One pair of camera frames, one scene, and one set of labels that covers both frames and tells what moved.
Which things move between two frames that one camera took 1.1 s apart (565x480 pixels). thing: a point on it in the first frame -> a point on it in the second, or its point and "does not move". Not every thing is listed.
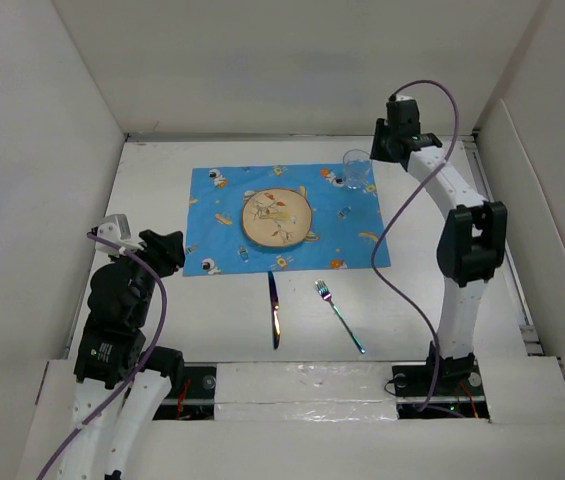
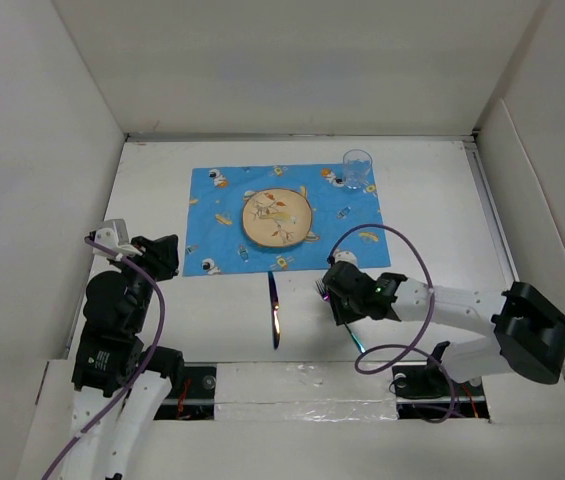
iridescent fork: [323, 290] does not move
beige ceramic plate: [277, 217] does not move
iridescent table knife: [275, 310] does not move
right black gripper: [376, 150] -> [340, 312]
